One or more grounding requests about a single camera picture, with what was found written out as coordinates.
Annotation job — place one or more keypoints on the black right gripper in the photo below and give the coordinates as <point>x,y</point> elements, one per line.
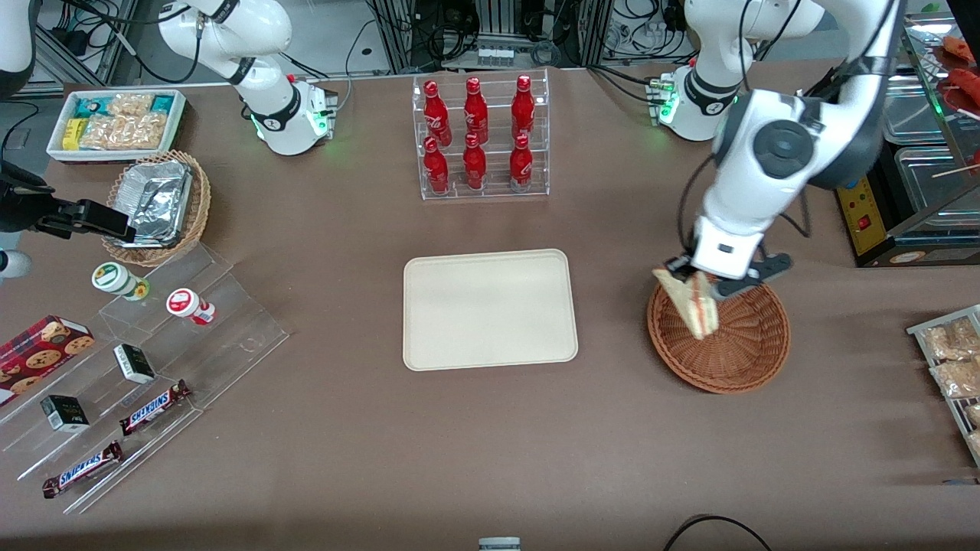
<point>17,208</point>

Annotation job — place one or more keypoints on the brown wicker basket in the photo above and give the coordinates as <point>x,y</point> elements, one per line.
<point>743,344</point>

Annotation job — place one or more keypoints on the clear acrylic stepped display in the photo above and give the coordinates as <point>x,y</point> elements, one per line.
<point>230,337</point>

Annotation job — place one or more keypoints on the white snack bin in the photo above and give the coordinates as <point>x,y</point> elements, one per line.
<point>55,145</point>

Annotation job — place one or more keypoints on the clear acrylic bottle rack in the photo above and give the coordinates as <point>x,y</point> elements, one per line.
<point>494,187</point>

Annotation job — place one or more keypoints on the red tartan cookie box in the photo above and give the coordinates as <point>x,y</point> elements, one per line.
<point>38,352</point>

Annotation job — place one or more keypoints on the light wicker basket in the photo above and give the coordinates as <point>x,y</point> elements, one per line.
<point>197,207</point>

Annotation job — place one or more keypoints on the white power strip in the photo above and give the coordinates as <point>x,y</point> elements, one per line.
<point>496,55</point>

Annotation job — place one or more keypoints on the beige rectangular tray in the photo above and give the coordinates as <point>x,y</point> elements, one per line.
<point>490,310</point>

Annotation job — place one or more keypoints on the steel food pan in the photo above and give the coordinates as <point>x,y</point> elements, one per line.
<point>915,107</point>
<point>938,184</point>

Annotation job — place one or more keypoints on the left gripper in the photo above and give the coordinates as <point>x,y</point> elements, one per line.
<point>681,267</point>

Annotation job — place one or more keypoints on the red cola bottle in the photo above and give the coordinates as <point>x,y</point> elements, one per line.
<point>475,163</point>
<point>523,107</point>
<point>435,111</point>
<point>436,167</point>
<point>521,163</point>
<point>475,109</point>

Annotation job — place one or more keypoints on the red lid yogurt cup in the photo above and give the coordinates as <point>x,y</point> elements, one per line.
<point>186,304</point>

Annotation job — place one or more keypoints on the red sausage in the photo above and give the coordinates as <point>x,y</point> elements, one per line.
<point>966,80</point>
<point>958,47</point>

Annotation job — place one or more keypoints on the small black carton box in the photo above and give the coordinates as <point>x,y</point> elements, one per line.
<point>134,363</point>
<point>65,413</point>

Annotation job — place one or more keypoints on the green lid sunflower cup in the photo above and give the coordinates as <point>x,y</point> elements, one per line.
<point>113,278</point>

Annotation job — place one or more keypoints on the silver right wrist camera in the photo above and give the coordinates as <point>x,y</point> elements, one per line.
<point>11,264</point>

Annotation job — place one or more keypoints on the wooden skewer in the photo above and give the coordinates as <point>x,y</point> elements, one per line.
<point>957,170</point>

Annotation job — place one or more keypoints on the steel display shelf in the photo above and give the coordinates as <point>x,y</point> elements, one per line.
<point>930,46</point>

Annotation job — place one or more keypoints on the clear bag of crackers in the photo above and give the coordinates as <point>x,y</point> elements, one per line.
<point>976,444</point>
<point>957,377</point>
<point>945,342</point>
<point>974,415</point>

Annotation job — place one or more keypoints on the grey white table-edge device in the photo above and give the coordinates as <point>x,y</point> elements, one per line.
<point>499,544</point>

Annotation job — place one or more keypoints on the triangular sandwich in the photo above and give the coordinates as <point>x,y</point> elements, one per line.
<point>693,302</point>

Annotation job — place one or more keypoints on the aluminium foil tray stack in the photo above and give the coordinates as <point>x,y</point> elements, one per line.
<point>157,200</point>

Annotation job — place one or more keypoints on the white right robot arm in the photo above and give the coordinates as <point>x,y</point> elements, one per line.
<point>272,99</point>

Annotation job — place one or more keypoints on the Snickers chocolate bar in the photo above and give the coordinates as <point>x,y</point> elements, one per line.
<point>153,407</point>
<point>80,468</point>

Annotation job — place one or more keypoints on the large rice cracker bag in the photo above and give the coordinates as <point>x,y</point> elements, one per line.
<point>122,132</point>

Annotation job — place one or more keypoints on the teal snack packet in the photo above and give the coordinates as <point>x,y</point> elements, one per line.
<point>89,105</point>
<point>162,102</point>

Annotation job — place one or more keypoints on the small rice cracker bag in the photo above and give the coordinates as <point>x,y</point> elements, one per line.
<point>132,103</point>

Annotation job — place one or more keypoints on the yellow snack packet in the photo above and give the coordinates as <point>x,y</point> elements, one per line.
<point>71,134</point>

